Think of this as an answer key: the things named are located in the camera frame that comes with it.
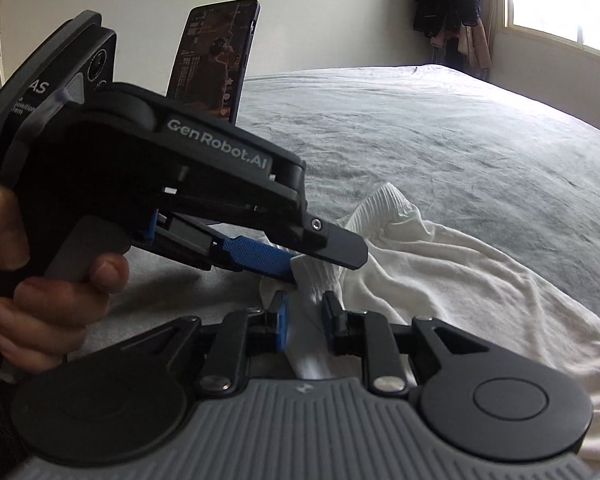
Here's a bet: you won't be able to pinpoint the person's left hand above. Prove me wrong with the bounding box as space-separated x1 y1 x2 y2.
0 182 131 373

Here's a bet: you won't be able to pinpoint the white knit top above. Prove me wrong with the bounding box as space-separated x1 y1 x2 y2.
257 182 600 426

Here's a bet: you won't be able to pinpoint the window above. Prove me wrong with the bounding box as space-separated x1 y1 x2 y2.
500 0 600 63

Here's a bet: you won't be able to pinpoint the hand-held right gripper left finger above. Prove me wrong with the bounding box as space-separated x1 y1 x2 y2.
112 290 292 395

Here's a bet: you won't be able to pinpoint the pink hanging clothes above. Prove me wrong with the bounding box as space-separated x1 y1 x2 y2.
427 17 493 73

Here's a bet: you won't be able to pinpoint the black smartphone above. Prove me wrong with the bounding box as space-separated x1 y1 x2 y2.
166 0 261 126

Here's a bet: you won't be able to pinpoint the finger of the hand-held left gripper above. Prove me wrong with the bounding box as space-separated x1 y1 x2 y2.
155 212 298 286
260 212 370 270

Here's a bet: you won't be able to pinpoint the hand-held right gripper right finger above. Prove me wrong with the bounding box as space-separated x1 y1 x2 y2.
321 291 486 395

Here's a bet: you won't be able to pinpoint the grey bed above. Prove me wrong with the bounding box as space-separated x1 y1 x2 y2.
80 62 600 480

